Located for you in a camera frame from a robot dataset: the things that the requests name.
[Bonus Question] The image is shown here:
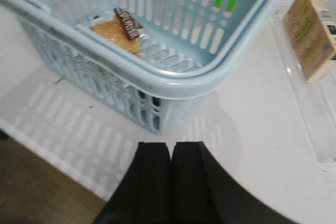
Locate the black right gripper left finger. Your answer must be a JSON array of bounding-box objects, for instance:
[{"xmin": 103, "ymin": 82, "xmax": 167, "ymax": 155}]
[{"xmin": 93, "ymin": 142, "xmax": 171, "ymax": 223}]

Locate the small beige tissue box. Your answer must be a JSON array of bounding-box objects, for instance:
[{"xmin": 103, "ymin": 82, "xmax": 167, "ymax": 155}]
[{"xmin": 283, "ymin": 0, "xmax": 335, "ymax": 83}]

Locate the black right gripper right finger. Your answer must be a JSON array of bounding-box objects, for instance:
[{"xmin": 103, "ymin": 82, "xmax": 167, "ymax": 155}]
[{"xmin": 172, "ymin": 142, "xmax": 293, "ymax": 223}]

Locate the packaged bread slice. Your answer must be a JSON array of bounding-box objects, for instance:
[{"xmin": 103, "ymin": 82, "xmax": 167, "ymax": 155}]
[{"xmin": 90, "ymin": 7, "xmax": 144, "ymax": 56}]

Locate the light blue plastic basket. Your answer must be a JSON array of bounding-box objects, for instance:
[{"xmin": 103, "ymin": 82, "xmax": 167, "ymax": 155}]
[{"xmin": 1, "ymin": 0, "xmax": 276, "ymax": 134}]

